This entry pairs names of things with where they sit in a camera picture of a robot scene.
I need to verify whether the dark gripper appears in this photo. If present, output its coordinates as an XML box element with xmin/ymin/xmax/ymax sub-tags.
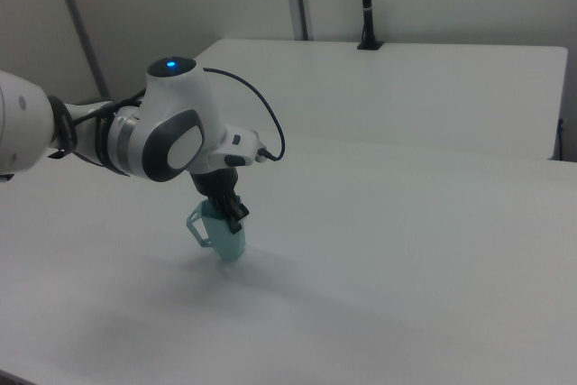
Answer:
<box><xmin>190</xmin><ymin>167</ymin><xmax>251</xmax><ymax>235</ymax></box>

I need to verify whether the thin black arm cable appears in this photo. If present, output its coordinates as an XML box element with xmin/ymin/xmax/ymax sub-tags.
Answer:
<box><xmin>67</xmin><ymin>89</ymin><xmax>148</xmax><ymax>127</ymax></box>

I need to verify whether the white side table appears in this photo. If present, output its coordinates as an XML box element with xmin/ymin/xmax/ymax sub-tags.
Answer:
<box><xmin>192</xmin><ymin>38</ymin><xmax>569</xmax><ymax>161</ymax></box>

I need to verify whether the dark blue gripper cable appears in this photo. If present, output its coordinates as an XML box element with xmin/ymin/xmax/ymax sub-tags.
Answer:
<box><xmin>201</xmin><ymin>67</ymin><xmax>287</xmax><ymax>163</ymax></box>

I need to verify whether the black pole with clamp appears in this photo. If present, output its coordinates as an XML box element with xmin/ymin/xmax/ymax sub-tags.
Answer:
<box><xmin>356</xmin><ymin>0</ymin><xmax>385</xmax><ymax>51</ymax></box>

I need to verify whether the teal cup with handle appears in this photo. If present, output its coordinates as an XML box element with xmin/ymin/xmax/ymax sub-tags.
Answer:
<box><xmin>184</xmin><ymin>198</ymin><xmax>249</xmax><ymax>265</ymax></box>

